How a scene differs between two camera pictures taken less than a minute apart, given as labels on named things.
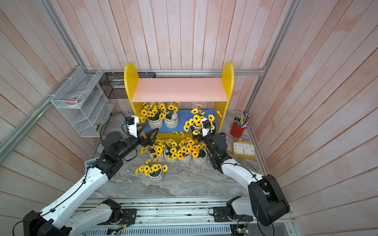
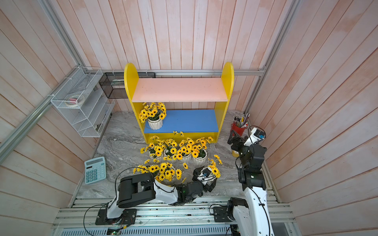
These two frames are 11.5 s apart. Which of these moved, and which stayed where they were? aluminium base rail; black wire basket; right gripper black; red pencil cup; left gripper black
Moved: left gripper black; right gripper black
Stayed: aluminium base rail; red pencil cup; black wire basket
